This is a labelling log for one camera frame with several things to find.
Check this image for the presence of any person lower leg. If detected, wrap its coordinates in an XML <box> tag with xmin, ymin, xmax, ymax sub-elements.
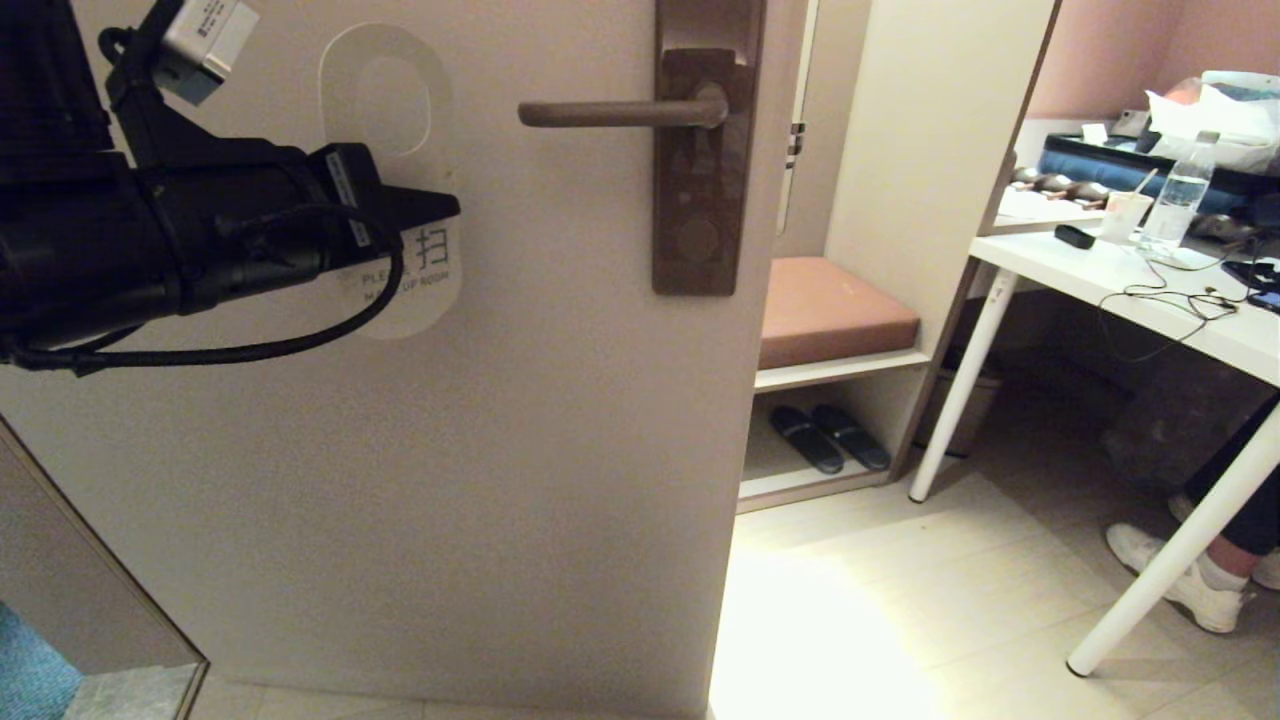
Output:
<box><xmin>1190</xmin><ymin>395</ymin><xmax>1280</xmax><ymax>593</ymax></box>

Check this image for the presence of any white table with round legs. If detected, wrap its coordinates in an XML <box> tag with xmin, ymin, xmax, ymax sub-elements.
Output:
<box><xmin>907</xmin><ymin>228</ymin><xmax>1280</xmax><ymax>679</ymax></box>

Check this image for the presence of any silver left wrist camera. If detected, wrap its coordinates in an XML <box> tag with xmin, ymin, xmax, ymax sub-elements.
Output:
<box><xmin>158</xmin><ymin>0</ymin><xmax>261</xmax><ymax>107</ymax></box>

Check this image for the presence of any black phone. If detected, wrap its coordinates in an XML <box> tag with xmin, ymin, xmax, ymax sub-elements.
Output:
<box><xmin>1222</xmin><ymin>258</ymin><xmax>1280</xmax><ymax>313</ymax></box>

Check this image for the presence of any black left camera cable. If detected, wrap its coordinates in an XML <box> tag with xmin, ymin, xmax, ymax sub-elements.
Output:
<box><xmin>0</xmin><ymin>203</ymin><xmax>407</xmax><ymax>378</ymax></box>

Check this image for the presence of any white paper cup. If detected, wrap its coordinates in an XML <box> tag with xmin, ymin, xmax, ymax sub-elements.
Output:
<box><xmin>1099</xmin><ymin>192</ymin><xmax>1157</xmax><ymax>247</ymax></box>

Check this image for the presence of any dark blue long tray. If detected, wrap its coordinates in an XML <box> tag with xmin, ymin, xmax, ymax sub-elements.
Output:
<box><xmin>1038</xmin><ymin>133</ymin><xmax>1280</xmax><ymax>198</ymax></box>

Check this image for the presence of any white topped wall counter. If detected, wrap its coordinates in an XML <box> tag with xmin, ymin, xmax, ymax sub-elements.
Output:
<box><xmin>982</xmin><ymin>186</ymin><xmax>1113</xmax><ymax>238</ymax></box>

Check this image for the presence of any clear plastic water bottle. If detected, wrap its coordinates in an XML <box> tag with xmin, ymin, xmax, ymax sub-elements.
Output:
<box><xmin>1142</xmin><ymin>130</ymin><xmax>1224</xmax><ymax>253</ymax></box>

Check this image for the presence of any grey mottled bag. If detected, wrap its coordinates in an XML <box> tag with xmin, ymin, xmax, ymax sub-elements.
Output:
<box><xmin>1100</xmin><ymin>345</ymin><xmax>1273</xmax><ymax>491</ymax></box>

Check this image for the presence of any black earphone cable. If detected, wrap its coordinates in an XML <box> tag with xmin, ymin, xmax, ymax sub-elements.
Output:
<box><xmin>1098</xmin><ymin>262</ymin><xmax>1243</xmax><ymax>365</ymax></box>

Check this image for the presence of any black slipper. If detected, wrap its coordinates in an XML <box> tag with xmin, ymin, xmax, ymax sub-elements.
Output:
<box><xmin>768</xmin><ymin>404</ymin><xmax>846</xmax><ymax>475</ymax></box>
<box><xmin>810</xmin><ymin>402</ymin><xmax>893</xmax><ymax>473</ymax></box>

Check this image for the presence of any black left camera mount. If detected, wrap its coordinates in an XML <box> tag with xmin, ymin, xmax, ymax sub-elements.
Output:
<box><xmin>98</xmin><ymin>0</ymin><xmax>306</xmax><ymax>176</ymax></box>

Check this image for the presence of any blue and white door hanger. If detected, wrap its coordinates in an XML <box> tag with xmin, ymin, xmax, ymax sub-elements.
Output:
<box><xmin>319</xmin><ymin>22</ymin><xmax>464</xmax><ymax>342</ymax></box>

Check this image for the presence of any white and tan sneaker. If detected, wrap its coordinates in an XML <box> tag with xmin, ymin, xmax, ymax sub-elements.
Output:
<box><xmin>1107</xmin><ymin>523</ymin><xmax>1248</xmax><ymax>637</ymax></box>

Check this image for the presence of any brown door lock plate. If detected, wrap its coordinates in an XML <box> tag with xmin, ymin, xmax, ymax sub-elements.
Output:
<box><xmin>652</xmin><ymin>0</ymin><xmax>770</xmax><ymax>297</ymax></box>

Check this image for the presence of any white plastic bag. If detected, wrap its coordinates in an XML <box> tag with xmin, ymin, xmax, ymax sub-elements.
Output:
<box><xmin>1146</xmin><ymin>70</ymin><xmax>1280</xmax><ymax>177</ymax></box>

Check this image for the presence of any white bench shelf cabinet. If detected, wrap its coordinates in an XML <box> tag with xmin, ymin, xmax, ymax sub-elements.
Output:
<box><xmin>735</xmin><ymin>0</ymin><xmax>1063</xmax><ymax>516</ymax></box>

